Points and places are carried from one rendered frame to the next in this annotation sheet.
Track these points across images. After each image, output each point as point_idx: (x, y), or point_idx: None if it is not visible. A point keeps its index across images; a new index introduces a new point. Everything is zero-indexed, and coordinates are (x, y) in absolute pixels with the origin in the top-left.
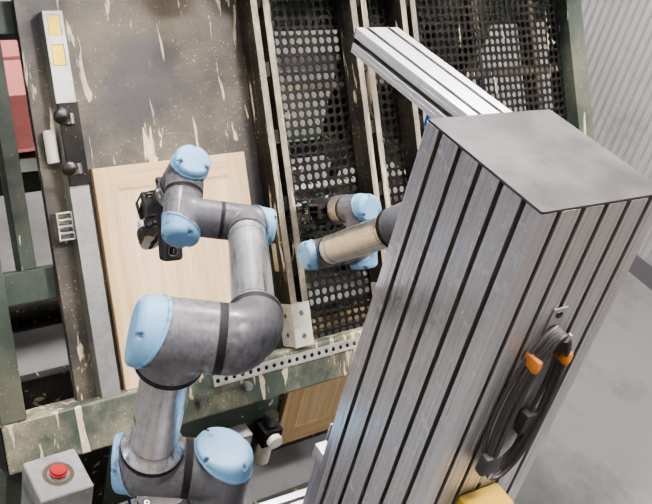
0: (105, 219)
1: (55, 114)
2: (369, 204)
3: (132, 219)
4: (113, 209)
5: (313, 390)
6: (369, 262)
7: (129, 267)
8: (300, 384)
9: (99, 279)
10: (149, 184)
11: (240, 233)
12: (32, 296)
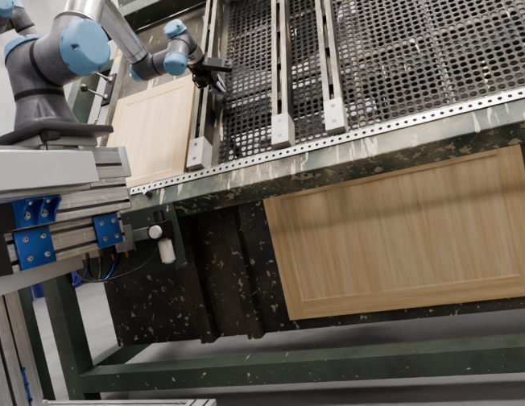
0: (115, 119)
1: None
2: (170, 24)
3: (127, 117)
4: (120, 114)
5: (303, 259)
6: (167, 58)
7: (117, 138)
8: (189, 194)
9: (97, 143)
10: (140, 100)
11: None
12: None
